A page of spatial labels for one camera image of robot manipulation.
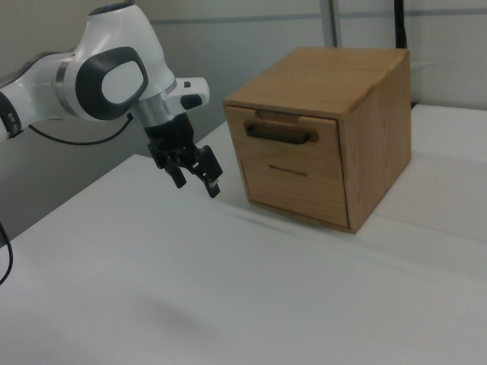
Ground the black vertical pole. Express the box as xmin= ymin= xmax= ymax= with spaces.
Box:
xmin=393 ymin=0 xmax=410 ymax=49

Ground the wooden drawer cabinet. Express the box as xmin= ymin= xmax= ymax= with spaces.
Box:
xmin=223 ymin=46 xmax=412 ymax=234

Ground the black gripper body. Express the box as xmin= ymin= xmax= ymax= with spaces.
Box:
xmin=143 ymin=113 xmax=197 ymax=154

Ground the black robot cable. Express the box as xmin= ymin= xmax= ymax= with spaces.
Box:
xmin=0 ymin=113 xmax=134 ymax=287

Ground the grey partition post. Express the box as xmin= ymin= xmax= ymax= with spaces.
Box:
xmin=325 ymin=0 xmax=342 ymax=49

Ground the wooden drawer with handle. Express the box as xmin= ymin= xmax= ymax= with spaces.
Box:
xmin=224 ymin=105 xmax=346 ymax=183

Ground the wooden drawer with slot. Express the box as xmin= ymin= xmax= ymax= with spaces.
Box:
xmin=240 ymin=156 xmax=351 ymax=230

